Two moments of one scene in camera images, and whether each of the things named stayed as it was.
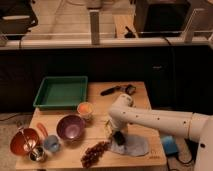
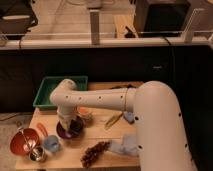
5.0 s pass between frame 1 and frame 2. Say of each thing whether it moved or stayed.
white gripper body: moved
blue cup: stayed
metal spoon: stayed
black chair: stayed
